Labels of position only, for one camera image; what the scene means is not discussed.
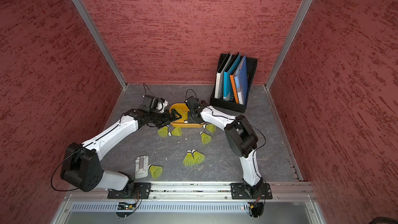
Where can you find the teal book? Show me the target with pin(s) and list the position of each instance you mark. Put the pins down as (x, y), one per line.
(227, 87)

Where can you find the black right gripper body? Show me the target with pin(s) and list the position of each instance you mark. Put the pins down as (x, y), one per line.
(193, 118)

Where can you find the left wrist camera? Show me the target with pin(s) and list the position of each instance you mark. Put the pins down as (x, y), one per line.
(152, 104)

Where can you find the yellow plastic storage box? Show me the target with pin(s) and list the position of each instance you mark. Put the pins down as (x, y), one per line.
(183, 110)

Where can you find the right aluminium corner post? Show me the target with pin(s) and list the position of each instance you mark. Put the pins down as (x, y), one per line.
(296, 24)

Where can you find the grey white stapler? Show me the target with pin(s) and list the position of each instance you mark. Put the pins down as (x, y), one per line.
(141, 167)

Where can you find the yellow shuttlecock ten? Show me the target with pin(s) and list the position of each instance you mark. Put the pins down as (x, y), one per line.
(155, 171)

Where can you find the yellow shuttlecock four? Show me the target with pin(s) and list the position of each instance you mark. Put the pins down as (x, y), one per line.
(176, 132)

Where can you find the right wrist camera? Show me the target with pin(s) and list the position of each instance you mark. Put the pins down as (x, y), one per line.
(192, 103)

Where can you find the aluminium corner post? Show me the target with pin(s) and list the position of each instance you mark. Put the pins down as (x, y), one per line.
(82, 10)
(296, 24)

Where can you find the white book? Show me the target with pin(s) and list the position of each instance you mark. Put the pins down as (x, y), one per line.
(224, 59)

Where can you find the blue folder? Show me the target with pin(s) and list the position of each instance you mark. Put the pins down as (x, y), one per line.
(241, 81)

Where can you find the yellow shuttlecock nine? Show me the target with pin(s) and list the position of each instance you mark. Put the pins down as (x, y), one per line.
(189, 159)

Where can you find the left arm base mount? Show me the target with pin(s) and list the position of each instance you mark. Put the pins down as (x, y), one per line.
(131, 191)

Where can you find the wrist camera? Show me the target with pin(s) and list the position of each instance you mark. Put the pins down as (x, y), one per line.
(192, 103)
(152, 104)

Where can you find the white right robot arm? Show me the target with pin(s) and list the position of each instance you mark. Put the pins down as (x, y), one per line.
(242, 140)

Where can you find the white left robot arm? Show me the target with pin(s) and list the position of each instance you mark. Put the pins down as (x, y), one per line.
(81, 166)

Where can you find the yellow shuttlecock six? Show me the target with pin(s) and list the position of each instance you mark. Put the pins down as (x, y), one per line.
(163, 132)

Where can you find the yellow shuttlecock eight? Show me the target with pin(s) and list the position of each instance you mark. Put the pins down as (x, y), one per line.
(205, 138)

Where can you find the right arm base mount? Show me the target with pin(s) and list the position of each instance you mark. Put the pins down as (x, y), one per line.
(242, 191)

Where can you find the orange spine book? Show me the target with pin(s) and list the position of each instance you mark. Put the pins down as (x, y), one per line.
(232, 78)

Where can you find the black file holder rack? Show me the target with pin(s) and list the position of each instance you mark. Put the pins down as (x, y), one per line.
(231, 105)

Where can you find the left aluminium corner post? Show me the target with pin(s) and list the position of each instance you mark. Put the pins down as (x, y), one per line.
(82, 10)

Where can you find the yellow shuttlecock five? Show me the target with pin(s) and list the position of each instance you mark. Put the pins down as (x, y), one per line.
(210, 127)

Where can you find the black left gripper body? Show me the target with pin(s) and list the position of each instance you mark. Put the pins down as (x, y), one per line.
(160, 118)

